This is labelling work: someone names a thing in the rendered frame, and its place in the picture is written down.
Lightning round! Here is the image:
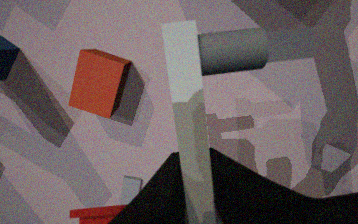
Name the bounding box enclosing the wooden-handled mallet with black head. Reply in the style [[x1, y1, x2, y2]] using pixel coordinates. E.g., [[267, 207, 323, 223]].
[[185, 198, 223, 224]]

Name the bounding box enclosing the reddish-brown box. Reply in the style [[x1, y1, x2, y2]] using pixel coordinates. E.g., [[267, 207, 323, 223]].
[[68, 49, 132, 119]]

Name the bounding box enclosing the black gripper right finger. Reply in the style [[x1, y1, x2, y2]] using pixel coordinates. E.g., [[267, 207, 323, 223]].
[[209, 148, 358, 224]]

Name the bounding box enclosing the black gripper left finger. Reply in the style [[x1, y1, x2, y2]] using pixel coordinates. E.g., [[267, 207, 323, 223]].
[[107, 152, 185, 224]]

